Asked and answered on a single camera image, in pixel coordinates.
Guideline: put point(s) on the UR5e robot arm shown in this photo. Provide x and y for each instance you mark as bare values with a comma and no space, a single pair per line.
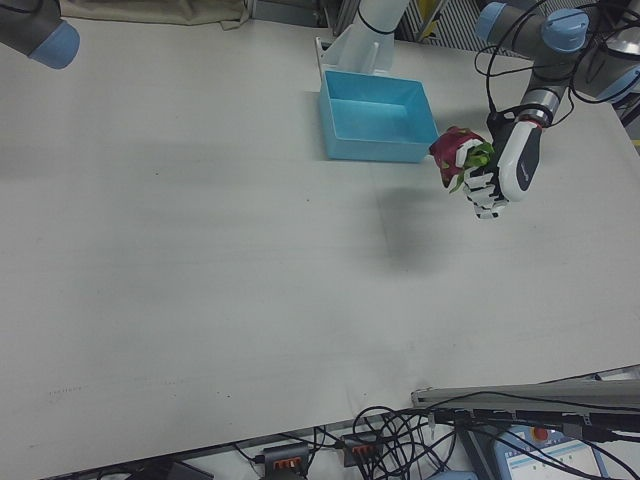
40,30
560,30

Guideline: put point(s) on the aluminium profile rail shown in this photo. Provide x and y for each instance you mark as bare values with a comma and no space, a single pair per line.
525,395

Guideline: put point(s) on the robot dexterous hand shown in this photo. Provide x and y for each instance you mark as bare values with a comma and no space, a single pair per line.
520,160

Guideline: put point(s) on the grey power box orange terminals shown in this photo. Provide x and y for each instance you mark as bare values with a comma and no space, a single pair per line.
285,457
361,449

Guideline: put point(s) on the light blue teach pendant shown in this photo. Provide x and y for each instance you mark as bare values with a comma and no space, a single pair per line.
550,460

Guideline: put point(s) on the light blue plastic bin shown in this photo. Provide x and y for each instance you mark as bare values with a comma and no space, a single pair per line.
375,120

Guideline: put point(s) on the pink dragon fruit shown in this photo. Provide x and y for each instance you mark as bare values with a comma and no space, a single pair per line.
447,150

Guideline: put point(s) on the beige cloth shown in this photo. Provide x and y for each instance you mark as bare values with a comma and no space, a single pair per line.
150,12

